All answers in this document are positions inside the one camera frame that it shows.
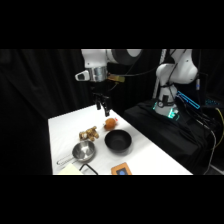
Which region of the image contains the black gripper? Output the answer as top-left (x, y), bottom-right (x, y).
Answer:
top-left (91, 80), bottom-right (111, 118)

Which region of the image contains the brown potato toy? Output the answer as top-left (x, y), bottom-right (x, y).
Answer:
top-left (103, 117), bottom-right (119, 131)

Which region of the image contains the black bowl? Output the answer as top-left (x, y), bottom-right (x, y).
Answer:
top-left (104, 129), bottom-right (133, 154)

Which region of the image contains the brown plush teddy toy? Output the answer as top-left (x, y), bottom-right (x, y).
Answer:
top-left (78, 125), bottom-right (100, 142)

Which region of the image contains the small silver metal saucepan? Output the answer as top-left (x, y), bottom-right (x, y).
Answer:
top-left (56, 140), bottom-right (97, 167)

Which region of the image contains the black curtain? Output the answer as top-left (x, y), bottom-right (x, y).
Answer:
top-left (0, 49), bottom-right (224, 176)

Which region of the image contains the orange box with blue button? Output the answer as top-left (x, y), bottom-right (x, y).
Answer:
top-left (110, 162), bottom-right (133, 176)

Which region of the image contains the black cloth covered stand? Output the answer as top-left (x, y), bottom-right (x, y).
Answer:
top-left (122, 99), bottom-right (215, 176)

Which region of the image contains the pale yellow paper pad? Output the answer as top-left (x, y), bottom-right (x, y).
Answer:
top-left (55, 162), bottom-right (84, 176)

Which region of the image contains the blue lit control box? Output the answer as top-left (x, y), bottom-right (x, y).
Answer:
top-left (175, 90), bottom-right (202, 111)

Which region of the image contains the dark box with blue lights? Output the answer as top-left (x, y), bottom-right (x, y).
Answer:
top-left (203, 95), bottom-right (224, 110)

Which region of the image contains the orange tan cable connector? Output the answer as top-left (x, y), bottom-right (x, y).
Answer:
top-left (107, 74), bottom-right (126, 84)

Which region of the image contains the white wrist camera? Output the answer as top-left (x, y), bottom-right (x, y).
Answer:
top-left (74, 69), bottom-right (91, 82)

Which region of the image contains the thin black wire loop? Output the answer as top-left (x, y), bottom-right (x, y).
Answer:
top-left (78, 162), bottom-right (100, 176)

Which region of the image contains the grey cable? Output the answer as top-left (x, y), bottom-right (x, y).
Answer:
top-left (199, 119), bottom-right (218, 174)

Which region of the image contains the yellow cable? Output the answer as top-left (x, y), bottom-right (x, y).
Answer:
top-left (214, 107), bottom-right (224, 142)

